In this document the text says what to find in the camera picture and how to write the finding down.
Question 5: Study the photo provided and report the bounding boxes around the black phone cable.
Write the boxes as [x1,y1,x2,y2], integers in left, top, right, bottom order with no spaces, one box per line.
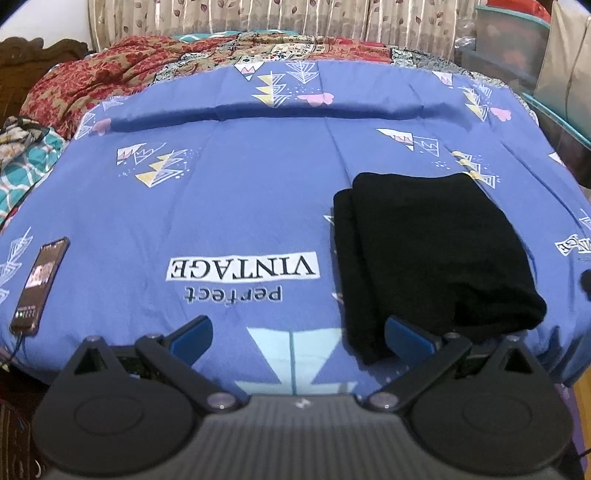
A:
[0,332,26,372]

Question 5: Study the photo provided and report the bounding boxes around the blue printed bedsheet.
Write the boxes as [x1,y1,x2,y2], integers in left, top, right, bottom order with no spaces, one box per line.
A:
[0,59,591,398]

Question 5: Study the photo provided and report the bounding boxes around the red floral blanket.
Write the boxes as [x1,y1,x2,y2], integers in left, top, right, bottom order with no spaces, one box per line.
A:
[21,31,467,140]

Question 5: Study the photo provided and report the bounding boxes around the clear storage box teal lid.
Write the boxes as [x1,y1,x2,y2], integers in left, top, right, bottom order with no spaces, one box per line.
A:
[462,4,553,90]
[522,91,591,190]

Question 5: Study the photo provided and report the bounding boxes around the black and white patterned cloth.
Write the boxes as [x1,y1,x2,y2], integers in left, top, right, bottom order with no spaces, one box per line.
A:
[0,115,49,168]

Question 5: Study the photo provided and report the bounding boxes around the beige floral curtain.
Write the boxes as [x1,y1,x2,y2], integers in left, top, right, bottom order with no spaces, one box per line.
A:
[88,0,478,52]

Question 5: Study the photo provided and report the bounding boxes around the carved wooden headboard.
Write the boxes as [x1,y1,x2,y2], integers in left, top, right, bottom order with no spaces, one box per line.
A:
[0,37,92,126]

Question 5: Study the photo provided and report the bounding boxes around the teal patterned cloth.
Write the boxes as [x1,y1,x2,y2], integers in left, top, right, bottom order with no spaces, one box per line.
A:
[0,128,66,223]

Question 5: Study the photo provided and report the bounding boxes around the red item on storage box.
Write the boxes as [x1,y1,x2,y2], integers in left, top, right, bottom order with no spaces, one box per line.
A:
[485,0,552,23]

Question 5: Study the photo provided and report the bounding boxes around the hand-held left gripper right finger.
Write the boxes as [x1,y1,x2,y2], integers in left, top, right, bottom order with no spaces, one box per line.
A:
[367,315,550,414]

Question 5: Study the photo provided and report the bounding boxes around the black pants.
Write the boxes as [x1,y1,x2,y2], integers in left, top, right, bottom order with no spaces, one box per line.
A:
[331,172,549,366]

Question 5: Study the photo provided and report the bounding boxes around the smartphone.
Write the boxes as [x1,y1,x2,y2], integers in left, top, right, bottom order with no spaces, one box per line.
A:
[10,237,71,337]

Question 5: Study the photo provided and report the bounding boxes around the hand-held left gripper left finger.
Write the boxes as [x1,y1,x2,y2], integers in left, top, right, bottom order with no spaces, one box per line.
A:
[58,315,245,414]

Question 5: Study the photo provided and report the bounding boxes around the beige bag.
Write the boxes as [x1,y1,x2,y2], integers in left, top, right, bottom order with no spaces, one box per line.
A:
[536,0,591,123]

